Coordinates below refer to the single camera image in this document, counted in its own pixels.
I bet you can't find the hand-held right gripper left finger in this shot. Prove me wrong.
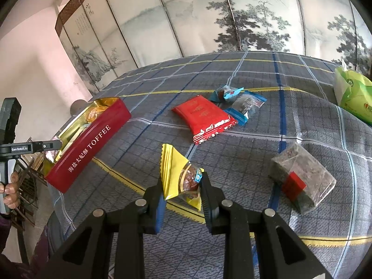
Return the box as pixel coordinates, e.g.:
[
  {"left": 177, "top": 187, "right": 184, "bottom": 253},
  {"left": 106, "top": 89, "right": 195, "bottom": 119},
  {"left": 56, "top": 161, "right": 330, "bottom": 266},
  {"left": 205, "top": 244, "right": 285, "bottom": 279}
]
[{"left": 35, "top": 177, "right": 166, "bottom": 279}]

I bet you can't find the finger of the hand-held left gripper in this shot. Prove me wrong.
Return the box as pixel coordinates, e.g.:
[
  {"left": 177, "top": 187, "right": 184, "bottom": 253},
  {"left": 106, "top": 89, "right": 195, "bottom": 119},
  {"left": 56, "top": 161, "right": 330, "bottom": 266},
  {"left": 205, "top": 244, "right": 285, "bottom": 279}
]
[{"left": 32, "top": 139, "right": 63, "bottom": 153}]

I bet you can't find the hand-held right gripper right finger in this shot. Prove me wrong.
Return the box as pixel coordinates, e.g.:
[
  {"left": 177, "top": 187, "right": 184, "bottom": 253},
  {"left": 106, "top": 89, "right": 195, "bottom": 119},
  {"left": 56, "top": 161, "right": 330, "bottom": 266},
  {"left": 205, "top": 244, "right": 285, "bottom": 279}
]
[{"left": 200, "top": 171, "right": 333, "bottom": 279}]

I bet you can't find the yellow cake packet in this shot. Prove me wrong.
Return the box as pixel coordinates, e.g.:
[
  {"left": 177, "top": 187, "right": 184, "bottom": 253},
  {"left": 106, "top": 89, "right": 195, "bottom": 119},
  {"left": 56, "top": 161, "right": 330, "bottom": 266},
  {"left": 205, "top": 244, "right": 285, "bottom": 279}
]
[{"left": 161, "top": 143, "right": 205, "bottom": 211}]

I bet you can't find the red tin box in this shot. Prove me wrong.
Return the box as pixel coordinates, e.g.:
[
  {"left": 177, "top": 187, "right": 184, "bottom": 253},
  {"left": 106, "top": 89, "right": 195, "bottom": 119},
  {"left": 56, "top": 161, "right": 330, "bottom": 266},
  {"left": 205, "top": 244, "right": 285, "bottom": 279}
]
[{"left": 43, "top": 97, "right": 132, "bottom": 193}]

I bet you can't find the red snack packet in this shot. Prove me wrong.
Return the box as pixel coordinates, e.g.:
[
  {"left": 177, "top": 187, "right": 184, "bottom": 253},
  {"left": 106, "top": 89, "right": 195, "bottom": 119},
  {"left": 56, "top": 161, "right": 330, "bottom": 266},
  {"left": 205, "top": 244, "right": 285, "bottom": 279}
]
[{"left": 171, "top": 95, "right": 238, "bottom": 145}]

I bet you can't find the clear packet with red label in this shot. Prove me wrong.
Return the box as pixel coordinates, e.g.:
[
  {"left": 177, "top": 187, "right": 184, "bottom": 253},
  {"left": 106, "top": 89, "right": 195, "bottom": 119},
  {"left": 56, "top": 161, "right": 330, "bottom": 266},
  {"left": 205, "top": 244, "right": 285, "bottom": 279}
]
[{"left": 269, "top": 141, "right": 337, "bottom": 216}]

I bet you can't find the blue edged clear packet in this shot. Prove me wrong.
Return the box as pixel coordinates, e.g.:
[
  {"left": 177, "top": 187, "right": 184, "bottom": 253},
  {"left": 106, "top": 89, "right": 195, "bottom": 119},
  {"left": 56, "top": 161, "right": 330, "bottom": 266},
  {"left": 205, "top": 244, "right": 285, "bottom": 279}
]
[{"left": 224, "top": 91, "right": 267, "bottom": 124}]

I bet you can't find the small blue candy packet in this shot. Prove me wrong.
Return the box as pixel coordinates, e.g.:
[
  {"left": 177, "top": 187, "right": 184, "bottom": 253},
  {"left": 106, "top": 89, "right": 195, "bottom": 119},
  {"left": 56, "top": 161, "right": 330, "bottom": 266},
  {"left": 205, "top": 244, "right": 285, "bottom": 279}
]
[{"left": 210, "top": 85, "right": 245, "bottom": 103}]

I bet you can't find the person's left hand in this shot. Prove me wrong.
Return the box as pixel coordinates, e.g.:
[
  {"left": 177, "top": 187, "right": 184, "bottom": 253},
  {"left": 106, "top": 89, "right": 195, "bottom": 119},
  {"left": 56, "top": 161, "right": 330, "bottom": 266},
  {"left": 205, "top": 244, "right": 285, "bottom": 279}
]
[{"left": 0, "top": 171, "right": 21, "bottom": 210}]

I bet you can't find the wooden stool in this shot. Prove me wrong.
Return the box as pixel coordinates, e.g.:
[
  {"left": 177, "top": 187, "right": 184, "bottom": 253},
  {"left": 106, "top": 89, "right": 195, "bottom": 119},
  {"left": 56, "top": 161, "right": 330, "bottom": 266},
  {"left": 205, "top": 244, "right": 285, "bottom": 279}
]
[{"left": 12, "top": 151, "right": 48, "bottom": 233}]

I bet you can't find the grey round stone disc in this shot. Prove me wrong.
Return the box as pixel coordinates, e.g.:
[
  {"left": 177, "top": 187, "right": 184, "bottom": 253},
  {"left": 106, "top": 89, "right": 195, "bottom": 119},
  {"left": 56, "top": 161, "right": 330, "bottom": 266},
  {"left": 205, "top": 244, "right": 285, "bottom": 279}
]
[{"left": 70, "top": 100, "right": 88, "bottom": 115}]

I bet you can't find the green tissue pack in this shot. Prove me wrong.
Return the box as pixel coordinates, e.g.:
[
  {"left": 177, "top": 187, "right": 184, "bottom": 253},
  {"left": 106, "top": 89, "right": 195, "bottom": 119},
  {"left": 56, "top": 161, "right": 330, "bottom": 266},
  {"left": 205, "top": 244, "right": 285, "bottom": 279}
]
[{"left": 333, "top": 60, "right": 372, "bottom": 125}]

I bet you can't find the painted folding screen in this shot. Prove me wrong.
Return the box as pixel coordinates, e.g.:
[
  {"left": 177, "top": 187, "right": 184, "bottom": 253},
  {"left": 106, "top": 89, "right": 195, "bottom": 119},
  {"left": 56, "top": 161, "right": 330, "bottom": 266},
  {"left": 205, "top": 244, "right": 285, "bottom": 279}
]
[{"left": 55, "top": 0, "right": 372, "bottom": 92}]

